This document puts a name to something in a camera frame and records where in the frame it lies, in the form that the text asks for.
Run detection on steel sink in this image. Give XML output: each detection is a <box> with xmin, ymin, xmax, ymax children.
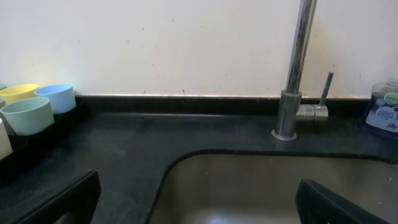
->
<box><xmin>146</xmin><ymin>149</ymin><xmax>398</xmax><ymax>224</ymax></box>

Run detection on blue cup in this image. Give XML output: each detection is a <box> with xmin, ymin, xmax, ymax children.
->
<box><xmin>34</xmin><ymin>83</ymin><xmax>77</xmax><ymax>114</ymax></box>

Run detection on white cup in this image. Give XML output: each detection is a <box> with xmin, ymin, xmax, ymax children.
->
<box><xmin>0</xmin><ymin>118</ymin><xmax>14</xmax><ymax>161</ymax></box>

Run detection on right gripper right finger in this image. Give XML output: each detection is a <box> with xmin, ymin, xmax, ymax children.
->
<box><xmin>295</xmin><ymin>179</ymin><xmax>392</xmax><ymax>224</ymax></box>

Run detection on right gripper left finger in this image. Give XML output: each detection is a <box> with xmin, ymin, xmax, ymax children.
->
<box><xmin>14</xmin><ymin>169</ymin><xmax>102</xmax><ymax>224</ymax></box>

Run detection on black tray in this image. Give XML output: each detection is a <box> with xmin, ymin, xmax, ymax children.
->
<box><xmin>0</xmin><ymin>104</ymin><xmax>90</xmax><ymax>186</ymax></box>

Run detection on yellow cup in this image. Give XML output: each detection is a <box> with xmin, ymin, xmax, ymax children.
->
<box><xmin>0</xmin><ymin>83</ymin><xmax>40</xmax><ymax>105</ymax></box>

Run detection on steel tap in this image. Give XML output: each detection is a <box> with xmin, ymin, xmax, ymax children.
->
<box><xmin>271</xmin><ymin>0</ymin><xmax>335</xmax><ymax>141</ymax></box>

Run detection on blue soap bottle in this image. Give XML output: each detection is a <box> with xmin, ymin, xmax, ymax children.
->
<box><xmin>357</xmin><ymin>77</ymin><xmax>398</xmax><ymax>141</ymax></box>

